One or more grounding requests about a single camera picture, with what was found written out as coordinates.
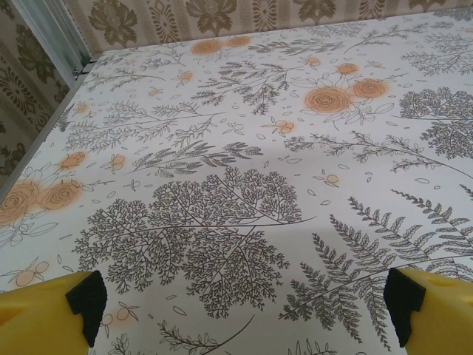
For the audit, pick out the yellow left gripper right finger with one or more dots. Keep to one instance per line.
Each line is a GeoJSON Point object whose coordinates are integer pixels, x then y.
{"type": "Point", "coordinates": [436, 314]}

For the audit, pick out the floral patterned table cover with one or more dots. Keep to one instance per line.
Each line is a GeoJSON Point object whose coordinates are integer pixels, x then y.
{"type": "Point", "coordinates": [236, 166]}

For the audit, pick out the aluminium corner frame post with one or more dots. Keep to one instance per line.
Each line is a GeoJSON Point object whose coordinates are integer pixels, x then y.
{"type": "Point", "coordinates": [55, 29]}

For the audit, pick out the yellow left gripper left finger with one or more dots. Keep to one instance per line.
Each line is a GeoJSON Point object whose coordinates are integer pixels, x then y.
{"type": "Point", "coordinates": [37, 318]}

